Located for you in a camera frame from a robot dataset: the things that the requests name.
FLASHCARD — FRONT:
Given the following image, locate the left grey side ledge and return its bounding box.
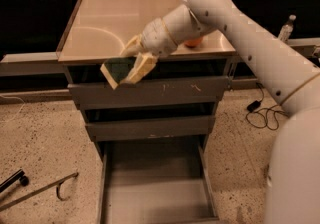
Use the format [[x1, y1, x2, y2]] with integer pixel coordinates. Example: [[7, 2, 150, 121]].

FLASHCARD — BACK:
[[0, 52, 64, 77]]

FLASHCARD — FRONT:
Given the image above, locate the grey side ledge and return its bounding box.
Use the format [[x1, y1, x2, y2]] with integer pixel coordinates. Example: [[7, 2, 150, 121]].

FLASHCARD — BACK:
[[0, 52, 64, 77], [287, 37, 320, 66]]

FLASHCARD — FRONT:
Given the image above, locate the black power adapter cable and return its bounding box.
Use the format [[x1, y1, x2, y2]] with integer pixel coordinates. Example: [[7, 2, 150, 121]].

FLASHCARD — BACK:
[[245, 82, 289, 132]]

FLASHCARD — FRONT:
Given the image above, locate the middle grey drawer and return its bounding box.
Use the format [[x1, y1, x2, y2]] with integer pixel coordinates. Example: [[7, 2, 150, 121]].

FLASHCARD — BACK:
[[86, 115, 215, 141]]

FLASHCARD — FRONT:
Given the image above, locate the clear plastic water bottle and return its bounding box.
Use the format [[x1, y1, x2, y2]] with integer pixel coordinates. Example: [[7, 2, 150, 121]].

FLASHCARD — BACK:
[[278, 15, 296, 42]]

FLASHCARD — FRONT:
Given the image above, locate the bottom grey open drawer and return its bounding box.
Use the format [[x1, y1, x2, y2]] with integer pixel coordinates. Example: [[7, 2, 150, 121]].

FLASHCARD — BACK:
[[96, 142, 228, 224]]

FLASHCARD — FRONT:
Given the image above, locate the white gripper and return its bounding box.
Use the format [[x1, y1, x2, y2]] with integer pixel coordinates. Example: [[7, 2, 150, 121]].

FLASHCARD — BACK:
[[120, 18, 178, 84]]

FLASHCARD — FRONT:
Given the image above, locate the right grey side ledge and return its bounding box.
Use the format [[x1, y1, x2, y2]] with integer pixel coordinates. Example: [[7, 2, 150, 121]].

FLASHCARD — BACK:
[[287, 37, 320, 66]]

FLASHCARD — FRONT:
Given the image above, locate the black caster wheel leg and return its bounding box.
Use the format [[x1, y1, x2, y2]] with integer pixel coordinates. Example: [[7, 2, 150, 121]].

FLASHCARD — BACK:
[[0, 169, 29, 193]]

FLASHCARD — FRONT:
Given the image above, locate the orange fruit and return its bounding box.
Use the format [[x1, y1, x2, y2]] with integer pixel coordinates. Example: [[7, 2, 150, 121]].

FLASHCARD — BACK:
[[184, 37, 203, 48]]

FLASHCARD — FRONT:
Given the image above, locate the metal bar with hook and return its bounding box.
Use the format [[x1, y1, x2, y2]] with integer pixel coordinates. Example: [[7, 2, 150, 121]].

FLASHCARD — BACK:
[[0, 172, 79, 212]]

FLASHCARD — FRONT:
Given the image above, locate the top grey drawer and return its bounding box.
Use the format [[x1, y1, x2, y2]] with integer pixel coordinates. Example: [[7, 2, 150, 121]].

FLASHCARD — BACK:
[[68, 76, 228, 109]]

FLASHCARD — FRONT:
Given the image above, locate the grey drawer cabinet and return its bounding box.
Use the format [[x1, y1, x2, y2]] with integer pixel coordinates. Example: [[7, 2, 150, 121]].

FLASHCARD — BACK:
[[55, 0, 240, 224]]

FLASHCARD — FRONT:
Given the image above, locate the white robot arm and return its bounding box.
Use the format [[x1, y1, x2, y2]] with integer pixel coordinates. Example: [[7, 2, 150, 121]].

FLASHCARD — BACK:
[[122, 0, 320, 224]]

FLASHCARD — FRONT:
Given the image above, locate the green yellow sponge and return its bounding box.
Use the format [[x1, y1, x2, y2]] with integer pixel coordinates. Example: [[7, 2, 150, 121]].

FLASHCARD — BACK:
[[100, 57, 136, 89]]

